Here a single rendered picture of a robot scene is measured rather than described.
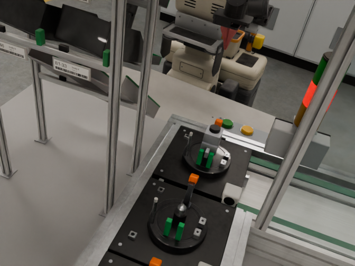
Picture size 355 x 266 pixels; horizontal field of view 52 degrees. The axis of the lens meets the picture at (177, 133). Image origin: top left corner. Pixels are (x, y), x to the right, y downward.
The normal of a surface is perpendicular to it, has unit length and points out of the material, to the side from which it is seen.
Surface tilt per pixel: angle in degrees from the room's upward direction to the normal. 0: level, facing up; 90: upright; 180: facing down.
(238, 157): 0
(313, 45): 90
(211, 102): 0
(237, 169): 0
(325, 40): 90
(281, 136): 90
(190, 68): 98
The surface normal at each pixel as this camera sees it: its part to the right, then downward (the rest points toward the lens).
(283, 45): -0.43, 0.51
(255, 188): 0.15, -0.77
